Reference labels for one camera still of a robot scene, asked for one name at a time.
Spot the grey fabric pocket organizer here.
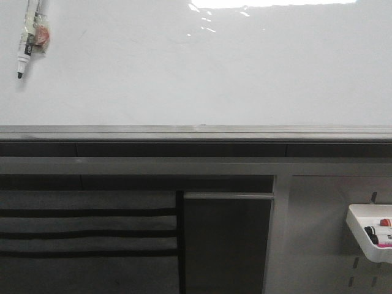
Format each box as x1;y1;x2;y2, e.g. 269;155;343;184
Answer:
1;190;186;293

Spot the white metal whiteboard stand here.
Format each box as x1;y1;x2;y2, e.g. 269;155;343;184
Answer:
1;157;391;293

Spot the black-capped marker in tray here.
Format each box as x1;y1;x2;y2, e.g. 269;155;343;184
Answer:
364;226;391;236

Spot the large white whiteboard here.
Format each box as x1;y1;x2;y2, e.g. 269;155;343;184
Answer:
1;1;391;141

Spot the red-capped marker in tray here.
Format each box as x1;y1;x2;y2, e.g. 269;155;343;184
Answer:
379;218;392;227

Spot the white dry-erase marker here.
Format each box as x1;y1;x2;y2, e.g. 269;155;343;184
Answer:
17;1;50;79

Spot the white plastic marker tray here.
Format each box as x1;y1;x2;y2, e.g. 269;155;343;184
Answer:
346;204;391;263

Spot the pink-capped marker in tray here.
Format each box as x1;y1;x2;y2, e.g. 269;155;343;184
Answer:
370;235;392;248

